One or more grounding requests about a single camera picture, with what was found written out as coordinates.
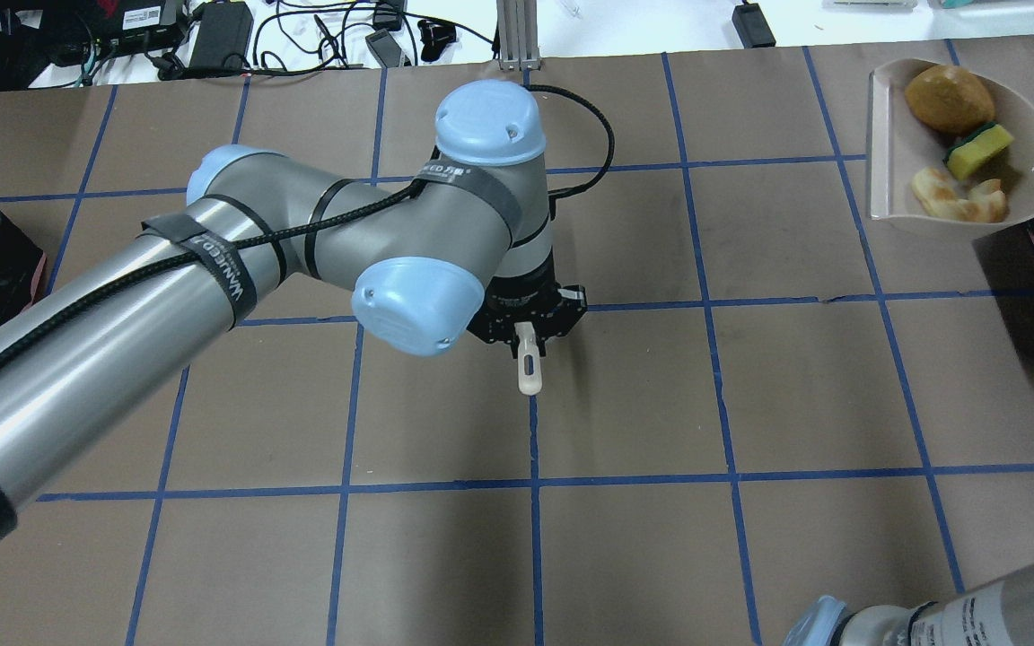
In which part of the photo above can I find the croissant pastry piece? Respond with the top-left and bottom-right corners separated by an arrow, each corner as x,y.
910,167 -> 1008,223

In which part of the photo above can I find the beige hand brush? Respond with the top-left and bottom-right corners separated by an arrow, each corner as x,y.
514,320 -> 543,397

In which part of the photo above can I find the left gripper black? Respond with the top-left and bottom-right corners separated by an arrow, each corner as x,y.
467,269 -> 590,346

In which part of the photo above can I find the black power brick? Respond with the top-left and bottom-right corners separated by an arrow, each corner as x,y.
185,1 -> 253,78

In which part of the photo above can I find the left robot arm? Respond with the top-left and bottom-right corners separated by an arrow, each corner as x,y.
0,79 -> 591,541

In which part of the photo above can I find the black phone on desk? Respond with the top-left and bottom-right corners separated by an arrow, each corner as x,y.
364,29 -> 410,68

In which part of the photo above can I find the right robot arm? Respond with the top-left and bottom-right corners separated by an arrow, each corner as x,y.
784,564 -> 1034,645

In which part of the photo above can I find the aluminium frame post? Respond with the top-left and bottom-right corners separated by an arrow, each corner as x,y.
495,0 -> 542,71

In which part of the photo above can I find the yellow green sponge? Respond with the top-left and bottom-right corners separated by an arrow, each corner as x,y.
943,121 -> 1016,181

